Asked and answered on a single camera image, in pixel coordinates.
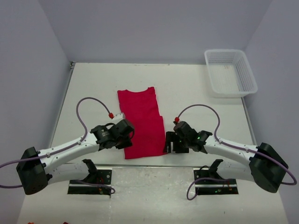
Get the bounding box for red t shirt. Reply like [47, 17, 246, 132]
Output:
[117, 87, 165, 160]

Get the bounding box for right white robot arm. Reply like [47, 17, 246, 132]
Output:
[164, 121, 288, 193]

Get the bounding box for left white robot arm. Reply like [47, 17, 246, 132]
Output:
[16, 119, 135, 195]

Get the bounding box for white plastic basket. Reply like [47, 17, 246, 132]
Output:
[204, 49, 258, 98]

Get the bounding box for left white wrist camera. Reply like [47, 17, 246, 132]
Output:
[108, 112, 125, 120]

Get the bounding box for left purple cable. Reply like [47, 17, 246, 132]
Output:
[0, 97, 116, 196]

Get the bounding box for purple cable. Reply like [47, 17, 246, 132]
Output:
[186, 104, 297, 201]
[0, 97, 116, 196]

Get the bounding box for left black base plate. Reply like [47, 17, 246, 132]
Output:
[67, 168, 112, 196]

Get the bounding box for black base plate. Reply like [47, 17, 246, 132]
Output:
[67, 168, 112, 196]
[193, 166, 239, 196]

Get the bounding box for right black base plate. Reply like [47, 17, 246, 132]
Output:
[193, 166, 239, 196]

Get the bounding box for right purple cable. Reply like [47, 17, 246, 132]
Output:
[186, 104, 297, 201]

